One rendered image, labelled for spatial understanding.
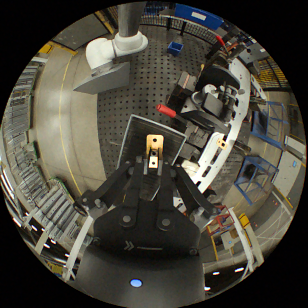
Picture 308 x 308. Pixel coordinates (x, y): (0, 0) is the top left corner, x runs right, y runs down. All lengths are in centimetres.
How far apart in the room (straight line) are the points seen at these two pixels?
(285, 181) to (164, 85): 828
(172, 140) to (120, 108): 59
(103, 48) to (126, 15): 27
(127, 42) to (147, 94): 42
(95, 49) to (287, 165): 854
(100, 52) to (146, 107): 53
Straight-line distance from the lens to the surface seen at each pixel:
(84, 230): 351
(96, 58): 68
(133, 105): 70
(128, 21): 55
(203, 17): 90
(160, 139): 21
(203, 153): 45
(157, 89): 71
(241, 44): 55
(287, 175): 820
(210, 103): 26
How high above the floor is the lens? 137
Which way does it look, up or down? 67 degrees down
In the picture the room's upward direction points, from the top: 172 degrees counter-clockwise
